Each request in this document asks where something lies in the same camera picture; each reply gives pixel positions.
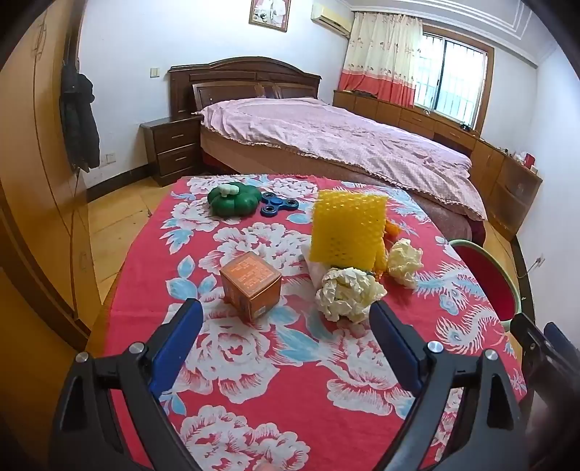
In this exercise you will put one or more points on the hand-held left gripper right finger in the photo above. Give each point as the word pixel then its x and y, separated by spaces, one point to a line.
pixel 394 348

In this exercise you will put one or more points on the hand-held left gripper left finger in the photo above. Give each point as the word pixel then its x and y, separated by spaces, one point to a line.
pixel 179 344

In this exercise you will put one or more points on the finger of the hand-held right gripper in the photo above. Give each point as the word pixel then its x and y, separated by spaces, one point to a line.
pixel 528 339
pixel 562 339

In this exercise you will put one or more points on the large paper ball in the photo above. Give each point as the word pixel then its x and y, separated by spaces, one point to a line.
pixel 349 294

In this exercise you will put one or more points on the red bin with green rim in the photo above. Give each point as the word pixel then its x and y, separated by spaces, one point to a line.
pixel 487 276

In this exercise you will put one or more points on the small paper ball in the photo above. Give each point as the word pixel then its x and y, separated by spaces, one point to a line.
pixel 404 262

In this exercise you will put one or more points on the orange cardboard box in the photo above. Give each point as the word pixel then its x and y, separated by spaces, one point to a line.
pixel 249 285

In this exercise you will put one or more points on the orange peel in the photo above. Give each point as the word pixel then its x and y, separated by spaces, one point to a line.
pixel 392 230

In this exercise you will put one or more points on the yellow foam fruit net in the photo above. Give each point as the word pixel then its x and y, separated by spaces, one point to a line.
pixel 349 226

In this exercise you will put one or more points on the red floral tablecloth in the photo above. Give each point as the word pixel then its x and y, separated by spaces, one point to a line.
pixel 281 371

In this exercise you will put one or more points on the wooden corner shelf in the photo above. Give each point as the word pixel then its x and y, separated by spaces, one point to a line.
pixel 516 194

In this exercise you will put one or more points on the green pumpkin toy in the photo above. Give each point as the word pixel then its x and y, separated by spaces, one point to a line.
pixel 235 201

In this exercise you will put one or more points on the blue fidget spinner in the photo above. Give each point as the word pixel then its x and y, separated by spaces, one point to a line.
pixel 278 204

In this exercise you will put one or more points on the small red box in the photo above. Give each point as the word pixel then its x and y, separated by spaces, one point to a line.
pixel 528 161

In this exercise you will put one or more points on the dark wooden nightstand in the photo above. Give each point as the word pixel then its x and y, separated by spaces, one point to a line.
pixel 174 149

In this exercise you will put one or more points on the wooden wardrobe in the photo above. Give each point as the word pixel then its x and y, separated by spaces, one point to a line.
pixel 31 181

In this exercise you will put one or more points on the pink checked blanket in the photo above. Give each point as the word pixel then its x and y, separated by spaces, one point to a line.
pixel 326 131

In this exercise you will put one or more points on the long wooden cabinet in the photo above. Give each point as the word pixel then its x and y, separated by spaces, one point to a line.
pixel 408 117

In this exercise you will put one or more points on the black jacket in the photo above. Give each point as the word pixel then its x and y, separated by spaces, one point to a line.
pixel 79 122

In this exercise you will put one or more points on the barred window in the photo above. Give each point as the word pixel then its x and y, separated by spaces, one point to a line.
pixel 453 77

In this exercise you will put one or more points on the dark wooden headboard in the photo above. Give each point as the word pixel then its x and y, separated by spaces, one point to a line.
pixel 240 77

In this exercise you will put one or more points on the cream and red curtain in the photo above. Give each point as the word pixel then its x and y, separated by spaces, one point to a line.
pixel 380 54

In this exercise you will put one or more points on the wall air conditioner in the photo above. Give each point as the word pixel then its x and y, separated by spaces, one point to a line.
pixel 330 18

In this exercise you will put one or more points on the framed wall photo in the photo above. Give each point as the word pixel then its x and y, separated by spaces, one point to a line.
pixel 269 13

